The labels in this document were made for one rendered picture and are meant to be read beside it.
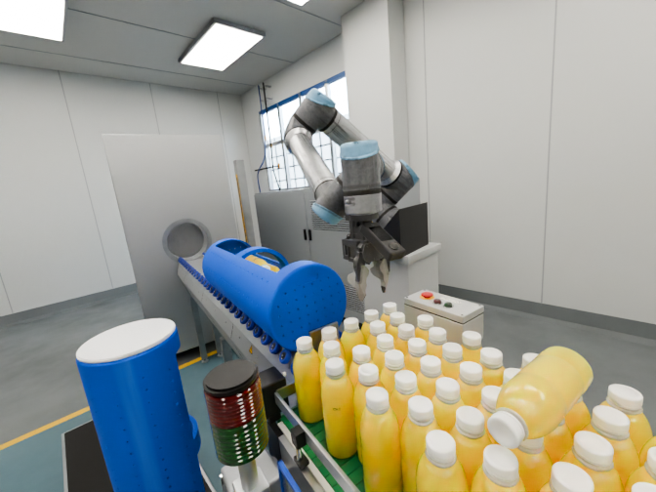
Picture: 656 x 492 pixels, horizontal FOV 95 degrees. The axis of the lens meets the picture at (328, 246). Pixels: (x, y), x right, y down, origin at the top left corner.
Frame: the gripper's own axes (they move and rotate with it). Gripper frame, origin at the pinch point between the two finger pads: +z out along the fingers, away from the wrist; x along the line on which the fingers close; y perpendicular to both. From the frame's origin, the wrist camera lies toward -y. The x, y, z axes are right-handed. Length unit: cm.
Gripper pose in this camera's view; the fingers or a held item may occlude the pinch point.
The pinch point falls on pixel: (374, 293)
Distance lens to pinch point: 77.0
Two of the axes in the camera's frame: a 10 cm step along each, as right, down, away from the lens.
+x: -8.2, 1.9, -5.4
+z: 0.9, 9.8, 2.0
